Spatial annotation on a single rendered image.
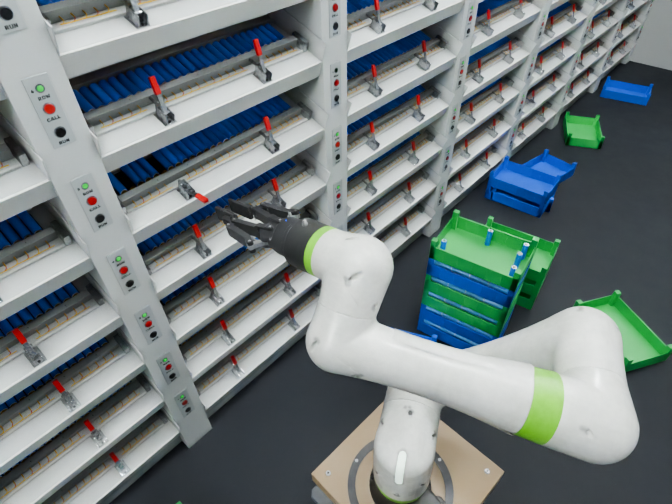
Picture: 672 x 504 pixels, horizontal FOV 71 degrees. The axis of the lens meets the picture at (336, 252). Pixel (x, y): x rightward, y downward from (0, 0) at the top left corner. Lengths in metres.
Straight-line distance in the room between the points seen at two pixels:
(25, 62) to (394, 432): 0.94
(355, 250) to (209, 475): 1.13
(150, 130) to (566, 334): 0.88
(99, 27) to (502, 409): 0.92
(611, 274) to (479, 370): 1.70
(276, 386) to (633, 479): 1.19
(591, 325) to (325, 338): 0.47
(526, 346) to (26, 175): 0.96
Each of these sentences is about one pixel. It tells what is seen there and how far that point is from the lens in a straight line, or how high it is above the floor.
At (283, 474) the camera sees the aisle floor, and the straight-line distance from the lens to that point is 1.66.
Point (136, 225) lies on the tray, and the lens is 1.12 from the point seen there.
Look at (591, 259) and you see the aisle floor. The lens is 2.47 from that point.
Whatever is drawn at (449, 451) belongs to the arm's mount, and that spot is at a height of 0.33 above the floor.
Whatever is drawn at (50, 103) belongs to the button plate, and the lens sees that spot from 0.94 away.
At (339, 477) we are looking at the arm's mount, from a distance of 1.30.
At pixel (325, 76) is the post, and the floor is 1.02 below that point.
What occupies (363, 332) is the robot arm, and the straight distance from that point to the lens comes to 0.76.
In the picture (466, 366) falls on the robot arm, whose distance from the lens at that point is 0.79.
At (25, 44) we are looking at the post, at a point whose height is 1.28.
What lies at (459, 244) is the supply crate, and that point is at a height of 0.40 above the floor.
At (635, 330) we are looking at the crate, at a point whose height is 0.00.
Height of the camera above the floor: 1.53
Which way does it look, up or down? 43 degrees down
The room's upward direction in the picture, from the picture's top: 1 degrees counter-clockwise
